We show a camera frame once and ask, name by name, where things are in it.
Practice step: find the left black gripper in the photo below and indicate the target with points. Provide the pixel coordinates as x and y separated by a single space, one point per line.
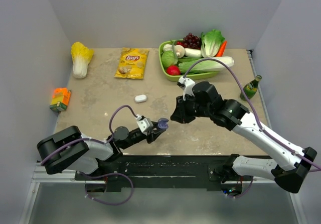
154 133

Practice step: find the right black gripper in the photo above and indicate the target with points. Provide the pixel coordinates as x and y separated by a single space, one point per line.
180 114

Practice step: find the purple earbud charging case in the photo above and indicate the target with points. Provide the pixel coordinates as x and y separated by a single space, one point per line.
162 123

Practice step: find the white earbud charging case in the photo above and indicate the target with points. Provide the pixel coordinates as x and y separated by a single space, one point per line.
140 98

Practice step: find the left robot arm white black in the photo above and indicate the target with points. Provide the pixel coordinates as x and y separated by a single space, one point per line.
69 149

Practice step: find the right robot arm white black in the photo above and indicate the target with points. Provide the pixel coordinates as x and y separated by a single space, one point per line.
287 165

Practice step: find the green plastic basket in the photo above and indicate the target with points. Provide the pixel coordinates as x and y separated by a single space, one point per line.
175 78

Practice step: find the long green white cabbage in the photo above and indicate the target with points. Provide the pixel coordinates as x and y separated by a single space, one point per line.
206 66

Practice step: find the round green cabbage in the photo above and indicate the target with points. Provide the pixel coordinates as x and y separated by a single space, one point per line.
168 59

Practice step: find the white radish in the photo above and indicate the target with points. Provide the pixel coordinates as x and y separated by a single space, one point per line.
193 53

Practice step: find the white mushroom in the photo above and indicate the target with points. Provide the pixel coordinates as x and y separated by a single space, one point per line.
178 49

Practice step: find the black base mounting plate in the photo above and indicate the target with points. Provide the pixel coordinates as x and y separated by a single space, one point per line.
148 171

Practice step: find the orange carrot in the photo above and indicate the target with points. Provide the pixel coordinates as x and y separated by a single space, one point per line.
221 49

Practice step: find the green Perrier bottle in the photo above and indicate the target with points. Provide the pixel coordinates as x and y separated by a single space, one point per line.
251 88

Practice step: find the dark red grape bunch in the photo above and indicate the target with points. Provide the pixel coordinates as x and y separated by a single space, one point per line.
191 41

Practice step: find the yellow Lays chips bag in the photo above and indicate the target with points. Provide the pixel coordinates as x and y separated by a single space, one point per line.
132 63

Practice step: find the green lettuce head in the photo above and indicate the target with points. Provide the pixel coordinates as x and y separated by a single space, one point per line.
211 43

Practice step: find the orange juice carton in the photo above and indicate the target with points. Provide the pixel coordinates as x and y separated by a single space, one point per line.
60 99

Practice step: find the yellow napa cabbage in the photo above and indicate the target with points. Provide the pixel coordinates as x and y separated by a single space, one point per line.
81 57

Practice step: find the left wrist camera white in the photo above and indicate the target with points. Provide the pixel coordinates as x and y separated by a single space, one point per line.
144 124

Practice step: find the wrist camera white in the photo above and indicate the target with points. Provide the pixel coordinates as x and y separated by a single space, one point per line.
186 84
144 124

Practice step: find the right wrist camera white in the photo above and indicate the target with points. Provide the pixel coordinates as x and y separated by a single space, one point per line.
186 84

